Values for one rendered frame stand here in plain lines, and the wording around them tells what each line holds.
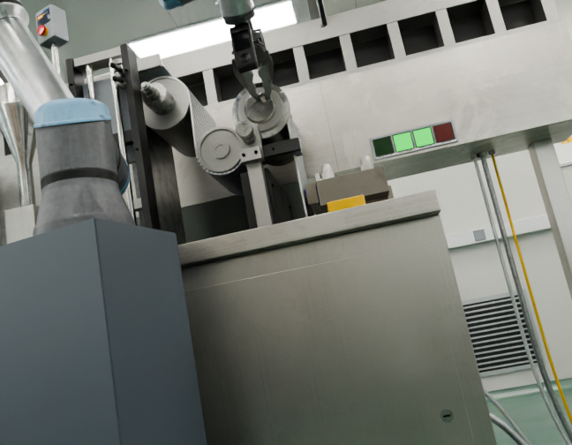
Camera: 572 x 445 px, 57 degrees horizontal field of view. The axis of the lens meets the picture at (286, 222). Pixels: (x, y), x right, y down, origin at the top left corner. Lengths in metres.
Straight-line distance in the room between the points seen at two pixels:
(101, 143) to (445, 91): 1.12
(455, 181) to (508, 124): 2.37
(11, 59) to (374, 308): 0.80
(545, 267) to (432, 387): 3.15
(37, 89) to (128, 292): 0.48
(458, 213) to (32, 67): 3.31
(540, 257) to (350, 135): 2.63
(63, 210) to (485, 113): 1.25
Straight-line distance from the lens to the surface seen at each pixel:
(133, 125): 1.30
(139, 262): 0.80
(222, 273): 1.01
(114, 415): 0.73
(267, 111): 1.33
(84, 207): 0.84
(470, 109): 1.70
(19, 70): 1.13
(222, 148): 1.35
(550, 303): 4.07
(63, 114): 0.89
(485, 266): 3.98
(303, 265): 0.98
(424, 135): 1.65
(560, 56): 1.82
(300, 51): 1.78
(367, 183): 1.23
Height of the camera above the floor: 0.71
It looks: 11 degrees up
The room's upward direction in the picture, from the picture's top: 11 degrees counter-clockwise
